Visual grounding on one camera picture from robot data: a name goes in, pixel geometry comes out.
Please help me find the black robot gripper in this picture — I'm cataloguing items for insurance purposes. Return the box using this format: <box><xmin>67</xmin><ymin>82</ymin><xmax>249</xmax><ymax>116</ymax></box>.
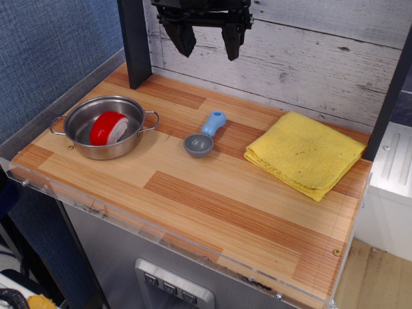
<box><xmin>151</xmin><ymin>0</ymin><xmax>253</xmax><ymax>61</ymax></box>

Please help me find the red and white sushi toy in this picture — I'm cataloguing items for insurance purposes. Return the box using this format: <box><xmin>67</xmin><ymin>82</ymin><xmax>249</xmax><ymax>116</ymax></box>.
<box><xmin>89</xmin><ymin>111</ymin><xmax>129</xmax><ymax>146</ymax></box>

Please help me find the blue and grey scoop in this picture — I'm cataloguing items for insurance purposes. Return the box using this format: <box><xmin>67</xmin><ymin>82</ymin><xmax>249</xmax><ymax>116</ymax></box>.
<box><xmin>183</xmin><ymin>111</ymin><xmax>227</xmax><ymax>158</ymax></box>

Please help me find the stainless steel pot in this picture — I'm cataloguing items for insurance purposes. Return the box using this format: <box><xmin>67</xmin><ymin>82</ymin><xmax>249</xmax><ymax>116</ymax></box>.
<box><xmin>50</xmin><ymin>95</ymin><xmax>160</xmax><ymax>160</ymax></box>

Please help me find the folded yellow cloth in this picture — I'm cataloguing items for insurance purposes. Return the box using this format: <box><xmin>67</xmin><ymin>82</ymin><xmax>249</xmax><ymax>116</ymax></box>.
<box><xmin>244</xmin><ymin>111</ymin><xmax>366</xmax><ymax>202</ymax></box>

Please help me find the clear acrylic table guard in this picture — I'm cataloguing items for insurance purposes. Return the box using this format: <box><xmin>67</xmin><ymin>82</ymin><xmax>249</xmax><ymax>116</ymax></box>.
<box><xmin>1</xmin><ymin>152</ymin><xmax>371</xmax><ymax>308</ymax></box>

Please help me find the silver control panel with buttons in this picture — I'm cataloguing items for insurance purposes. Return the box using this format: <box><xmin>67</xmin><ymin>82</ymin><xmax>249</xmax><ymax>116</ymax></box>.
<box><xmin>135</xmin><ymin>258</ymin><xmax>215</xmax><ymax>308</ymax></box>

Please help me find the white cabinet at right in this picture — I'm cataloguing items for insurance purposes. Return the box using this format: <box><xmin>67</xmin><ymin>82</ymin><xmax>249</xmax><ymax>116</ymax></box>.
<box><xmin>355</xmin><ymin>122</ymin><xmax>411</xmax><ymax>261</ymax></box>

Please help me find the yellow object bottom left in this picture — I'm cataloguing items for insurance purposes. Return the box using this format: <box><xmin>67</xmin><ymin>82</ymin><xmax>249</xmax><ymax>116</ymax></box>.
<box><xmin>27</xmin><ymin>294</ymin><xmax>57</xmax><ymax>309</ymax></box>

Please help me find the black right vertical post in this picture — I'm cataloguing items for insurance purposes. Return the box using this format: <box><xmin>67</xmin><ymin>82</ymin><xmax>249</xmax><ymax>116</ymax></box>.
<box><xmin>362</xmin><ymin>29</ymin><xmax>412</xmax><ymax>161</ymax></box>

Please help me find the black braided cable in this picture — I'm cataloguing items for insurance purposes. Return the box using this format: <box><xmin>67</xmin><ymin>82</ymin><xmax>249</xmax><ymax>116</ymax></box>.
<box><xmin>0</xmin><ymin>288</ymin><xmax>27</xmax><ymax>309</ymax></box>

